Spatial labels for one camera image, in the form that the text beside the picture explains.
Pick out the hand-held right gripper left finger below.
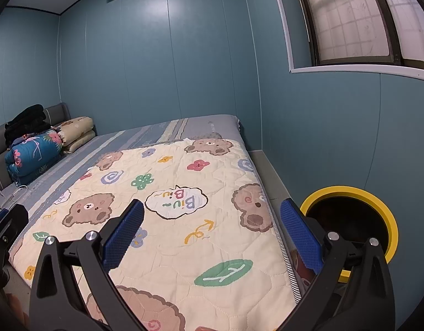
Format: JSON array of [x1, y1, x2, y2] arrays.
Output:
[[29, 199, 145, 331]]

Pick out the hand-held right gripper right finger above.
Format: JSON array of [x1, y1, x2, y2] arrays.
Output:
[[279, 198, 396, 331]]

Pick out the yellow rimmed trash bin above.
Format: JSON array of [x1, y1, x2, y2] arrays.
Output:
[[290, 186, 399, 292]]

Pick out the blue floral folded quilt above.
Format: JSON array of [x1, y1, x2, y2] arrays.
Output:
[[5, 129, 64, 187]]

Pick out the bear printed blanket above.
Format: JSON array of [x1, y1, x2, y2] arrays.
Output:
[[8, 138, 299, 331]]

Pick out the black folded clothing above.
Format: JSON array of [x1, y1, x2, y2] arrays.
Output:
[[4, 104, 51, 145]]

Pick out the beige folded pillows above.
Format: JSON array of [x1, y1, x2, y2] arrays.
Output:
[[57, 116, 97, 155]]

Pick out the frosted window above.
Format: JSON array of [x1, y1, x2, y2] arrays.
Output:
[[269, 0, 424, 82]]

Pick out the white charging cable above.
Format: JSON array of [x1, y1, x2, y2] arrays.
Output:
[[0, 159, 28, 212]]

